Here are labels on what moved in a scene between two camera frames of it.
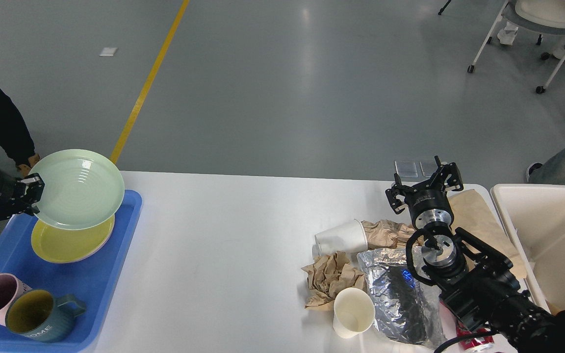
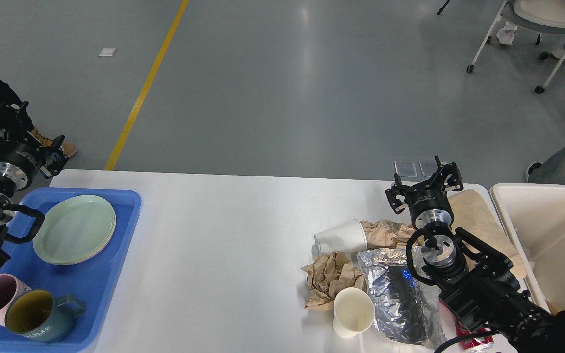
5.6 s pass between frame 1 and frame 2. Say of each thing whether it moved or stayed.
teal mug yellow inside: stayed
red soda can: stayed
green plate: moved
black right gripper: stayed
